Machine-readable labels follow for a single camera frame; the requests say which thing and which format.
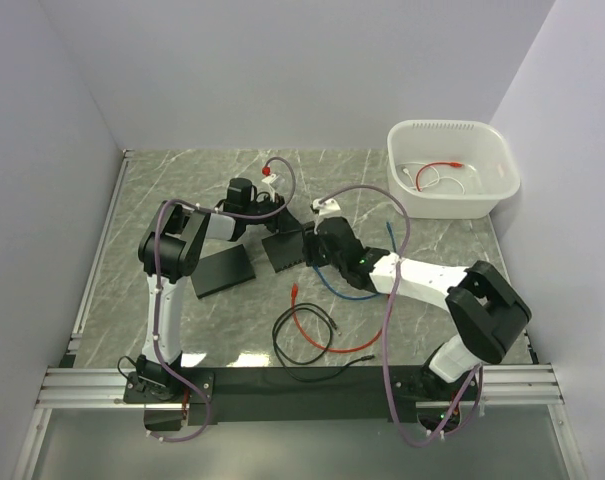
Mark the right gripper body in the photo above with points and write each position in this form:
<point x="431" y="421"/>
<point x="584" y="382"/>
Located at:
<point x="317" y="253"/>

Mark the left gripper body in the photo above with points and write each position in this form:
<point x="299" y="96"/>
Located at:
<point x="273" y="222"/>

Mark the black network switch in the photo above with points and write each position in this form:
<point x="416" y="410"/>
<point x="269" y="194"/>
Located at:
<point x="284" y="250"/>

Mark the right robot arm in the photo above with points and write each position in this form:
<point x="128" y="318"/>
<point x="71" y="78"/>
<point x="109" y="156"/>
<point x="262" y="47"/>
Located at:
<point x="488" y="314"/>

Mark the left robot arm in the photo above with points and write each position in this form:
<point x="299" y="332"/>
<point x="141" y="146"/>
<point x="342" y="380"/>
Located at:
<point x="170" y="251"/>

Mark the black flat box left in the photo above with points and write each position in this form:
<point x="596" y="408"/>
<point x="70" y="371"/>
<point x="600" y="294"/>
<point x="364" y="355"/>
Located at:
<point x="221" y="271"/>

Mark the white plastic basin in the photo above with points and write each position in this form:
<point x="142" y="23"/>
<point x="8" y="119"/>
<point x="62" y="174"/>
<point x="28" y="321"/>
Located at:
<point x="446" y="169"/>

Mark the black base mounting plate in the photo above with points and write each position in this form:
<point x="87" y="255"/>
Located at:
<point x="246" y="394"/>

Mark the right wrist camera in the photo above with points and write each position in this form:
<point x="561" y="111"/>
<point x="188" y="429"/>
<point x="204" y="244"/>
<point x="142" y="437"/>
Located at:
<point x="323" y="210"/>

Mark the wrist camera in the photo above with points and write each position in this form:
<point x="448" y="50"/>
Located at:
<point x="272" y="181"/>
<point x="323" y="210"/>

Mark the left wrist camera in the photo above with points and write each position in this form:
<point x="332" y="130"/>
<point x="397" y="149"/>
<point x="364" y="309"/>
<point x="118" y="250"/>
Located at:
<point x="272" y="181"/>

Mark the aluminium frame rail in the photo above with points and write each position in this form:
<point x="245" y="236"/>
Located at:
<point x="504" y="385"/>

